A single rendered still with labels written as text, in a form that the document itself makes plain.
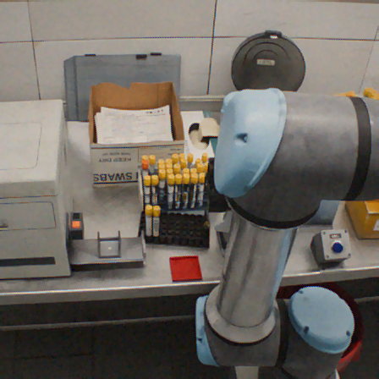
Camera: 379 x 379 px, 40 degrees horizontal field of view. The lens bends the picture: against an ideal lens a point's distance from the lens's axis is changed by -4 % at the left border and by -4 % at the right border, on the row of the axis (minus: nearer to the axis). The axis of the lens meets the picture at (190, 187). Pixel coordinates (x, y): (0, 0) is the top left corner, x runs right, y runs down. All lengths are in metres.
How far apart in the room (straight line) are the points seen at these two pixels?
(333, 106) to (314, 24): 1.10
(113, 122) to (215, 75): 0.35
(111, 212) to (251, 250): 0.74
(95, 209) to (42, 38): 0.52
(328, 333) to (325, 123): 0.42
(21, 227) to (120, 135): 0.50
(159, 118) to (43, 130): 0.51
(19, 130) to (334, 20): 0.99
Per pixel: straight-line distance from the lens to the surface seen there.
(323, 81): 1.77
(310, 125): 0.53
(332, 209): 1.35
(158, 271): 1.22
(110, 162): 1.36
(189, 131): 1.53
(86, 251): 1.21
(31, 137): 1.11
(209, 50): 1.60
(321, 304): 0.90
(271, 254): 0.66
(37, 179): 1.01
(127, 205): 1.36
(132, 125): 1.52
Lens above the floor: 1.83
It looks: 42 degrees down
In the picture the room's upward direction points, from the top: 5 degrees clockwise
